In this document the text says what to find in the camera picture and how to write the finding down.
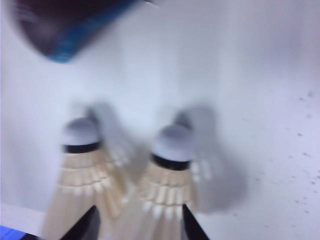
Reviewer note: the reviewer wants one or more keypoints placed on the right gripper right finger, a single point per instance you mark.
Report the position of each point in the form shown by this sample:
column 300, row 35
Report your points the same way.
column 191, row 227

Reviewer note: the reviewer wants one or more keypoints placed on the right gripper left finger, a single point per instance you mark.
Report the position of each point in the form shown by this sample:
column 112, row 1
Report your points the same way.
column 87, row 227

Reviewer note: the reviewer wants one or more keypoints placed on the white feather shuttlecock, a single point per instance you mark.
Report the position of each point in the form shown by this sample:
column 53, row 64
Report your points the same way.
column 80, row 175
column 167, row 190

